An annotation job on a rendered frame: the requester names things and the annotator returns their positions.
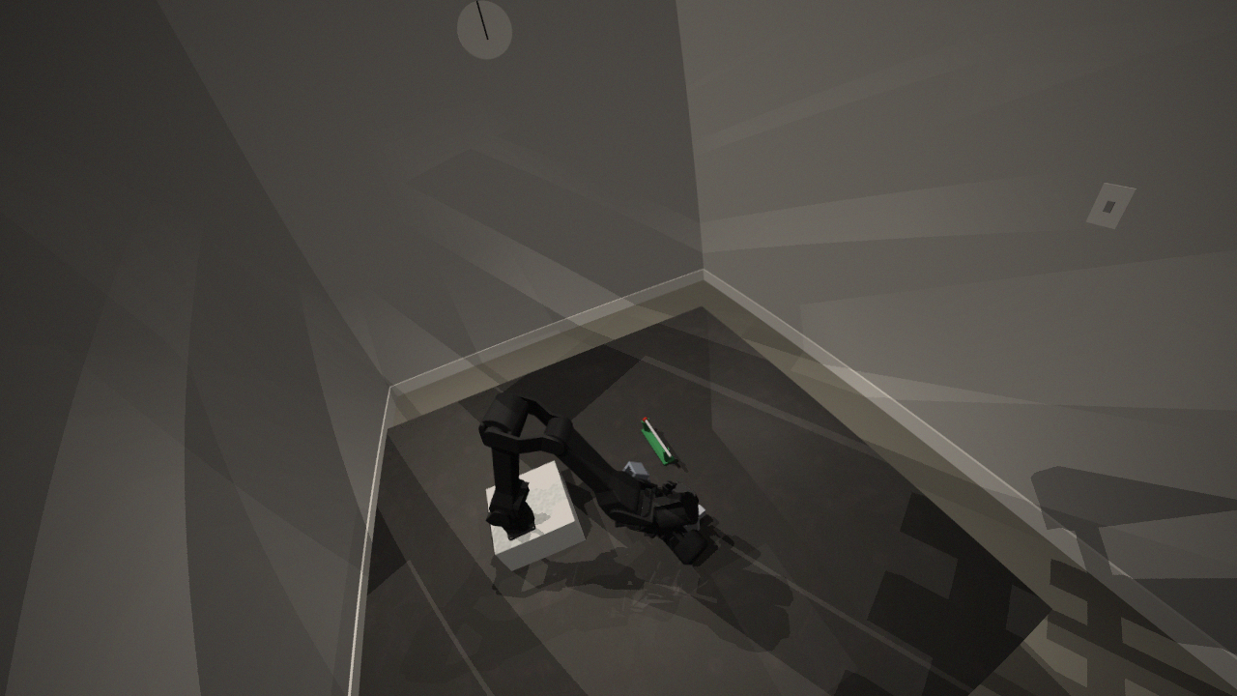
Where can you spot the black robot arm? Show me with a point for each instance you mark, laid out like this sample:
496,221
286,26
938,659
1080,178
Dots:
617,492

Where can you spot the grey pin with red cap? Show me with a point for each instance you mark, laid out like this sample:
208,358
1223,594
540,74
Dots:
645,419

